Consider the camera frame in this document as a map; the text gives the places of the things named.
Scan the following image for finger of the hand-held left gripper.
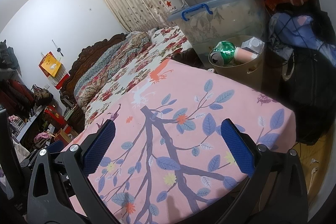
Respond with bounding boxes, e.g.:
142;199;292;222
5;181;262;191
20;140;65;169

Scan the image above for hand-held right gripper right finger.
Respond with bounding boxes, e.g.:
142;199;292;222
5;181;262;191
220;118;309;224

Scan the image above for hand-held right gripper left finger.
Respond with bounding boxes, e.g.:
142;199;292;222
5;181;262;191
28;119;124;224

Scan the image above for beige waste bin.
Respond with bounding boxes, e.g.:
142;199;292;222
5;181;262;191
209;35;265;88

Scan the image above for crushed green can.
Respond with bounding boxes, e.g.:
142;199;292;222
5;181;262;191
211;41;237;66

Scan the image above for white carton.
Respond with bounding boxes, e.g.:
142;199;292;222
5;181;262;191
241;36;264;54

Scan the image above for brown paper bag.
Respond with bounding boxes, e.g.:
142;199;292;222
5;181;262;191
54;128;74;145

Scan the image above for pink knitted fabric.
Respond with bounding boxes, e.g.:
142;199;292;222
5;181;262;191
35;132;52;147

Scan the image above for wooden nightstand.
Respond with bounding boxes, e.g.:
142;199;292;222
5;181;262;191
64;106;86;133

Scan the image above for grey shelf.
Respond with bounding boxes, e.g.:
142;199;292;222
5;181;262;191
0;69;66;151

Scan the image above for brown patterned handbag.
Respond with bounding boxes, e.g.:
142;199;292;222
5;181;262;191
32;84;54;107

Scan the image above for pink leaf-print tablecloth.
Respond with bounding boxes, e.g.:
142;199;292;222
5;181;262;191
62;57;296;224

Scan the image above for red and dark clothes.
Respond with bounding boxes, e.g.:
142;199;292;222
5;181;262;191
0;80;35;120

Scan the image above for yellow paper bag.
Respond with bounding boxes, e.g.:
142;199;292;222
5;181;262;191
42;53;63;77

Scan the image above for floral pillows on bed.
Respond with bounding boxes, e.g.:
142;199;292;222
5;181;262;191
74;31;152;107

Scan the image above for black bag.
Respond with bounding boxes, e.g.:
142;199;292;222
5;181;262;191
279;48;336;146

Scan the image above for floral bedsheet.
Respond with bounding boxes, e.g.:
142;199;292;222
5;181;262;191
84;27;193;126

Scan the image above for carved wooden headboard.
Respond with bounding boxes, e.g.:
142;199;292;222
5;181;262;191
60;33;128;125

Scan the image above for blue cloth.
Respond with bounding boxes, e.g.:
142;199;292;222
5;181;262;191
269;13;336;67

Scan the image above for white enamel mug red star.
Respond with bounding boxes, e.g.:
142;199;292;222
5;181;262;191
164;0;189;14

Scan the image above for red wall calendar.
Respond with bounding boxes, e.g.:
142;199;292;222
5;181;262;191
39;52;70;90

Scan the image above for hanging wall ornament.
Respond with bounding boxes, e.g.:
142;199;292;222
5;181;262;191
52;40;64;57

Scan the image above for clear storage box blue handle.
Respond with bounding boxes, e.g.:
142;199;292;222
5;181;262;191
167;0;269;62

